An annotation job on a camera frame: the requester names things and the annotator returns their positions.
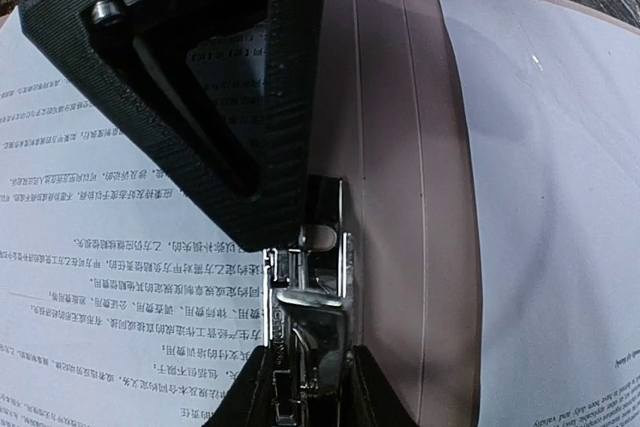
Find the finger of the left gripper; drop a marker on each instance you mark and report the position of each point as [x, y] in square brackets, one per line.
[129, 59]

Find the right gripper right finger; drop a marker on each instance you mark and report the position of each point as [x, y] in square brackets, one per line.
[372, 399]

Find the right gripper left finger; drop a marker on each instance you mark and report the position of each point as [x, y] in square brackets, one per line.
[248, 401]

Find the tan folder metal clip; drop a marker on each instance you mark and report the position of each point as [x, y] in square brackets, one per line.
[309, 294]

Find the printed paper sheet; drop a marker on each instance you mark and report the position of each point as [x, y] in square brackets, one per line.
[121, 303]
[551, 100]

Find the tan brown folder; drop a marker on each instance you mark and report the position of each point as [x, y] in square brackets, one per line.
[390, 120]

